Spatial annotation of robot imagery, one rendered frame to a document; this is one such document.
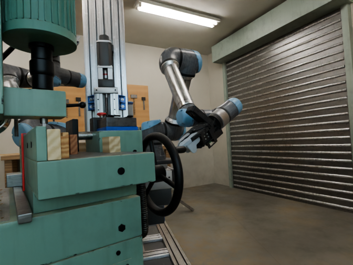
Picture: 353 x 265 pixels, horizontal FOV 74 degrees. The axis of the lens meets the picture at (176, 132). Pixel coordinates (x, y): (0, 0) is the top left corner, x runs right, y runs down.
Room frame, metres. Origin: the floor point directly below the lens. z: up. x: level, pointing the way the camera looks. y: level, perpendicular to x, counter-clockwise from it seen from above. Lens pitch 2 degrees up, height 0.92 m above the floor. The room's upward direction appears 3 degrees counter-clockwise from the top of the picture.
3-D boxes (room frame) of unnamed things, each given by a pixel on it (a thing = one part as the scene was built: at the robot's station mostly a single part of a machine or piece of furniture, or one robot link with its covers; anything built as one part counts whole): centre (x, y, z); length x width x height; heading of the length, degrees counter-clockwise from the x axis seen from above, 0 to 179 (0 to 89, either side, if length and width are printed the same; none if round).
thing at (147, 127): (1.37, 0.14, 0.98); 0.13 x 0.12 x 0.14; 119
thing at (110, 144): (0.60, 0.17, 0.92); 0.04 x 0.03 x 0.04; 43
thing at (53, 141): (0.62, 0.37, 0.92); 0.60 x 0.02 x 0.05; 36
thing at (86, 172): (0.69, 0.27, 0.87); 0.61 x 0.30 x 0.06; 36
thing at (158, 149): (1.36, 0.15, 0.87); 0.15 x 0.15 x 0.10
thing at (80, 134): (0.69, 0.28, 0.95); 0.09 x 0.07 x 0.09; 36
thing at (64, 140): (0.67, 0.39, 0.92); 0.62 x 0.02 x 0.04; 36
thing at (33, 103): (0.61, 0.37, 1.03); 0.14 x 0.07 x 0.09; 126
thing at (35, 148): (0.61, 0.39, 0.93); 0.60 x 0.02 x 0.06; 36
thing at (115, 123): (0.75, 0.20, 0.99); 0.13 x 0.11 x 0.06; 36
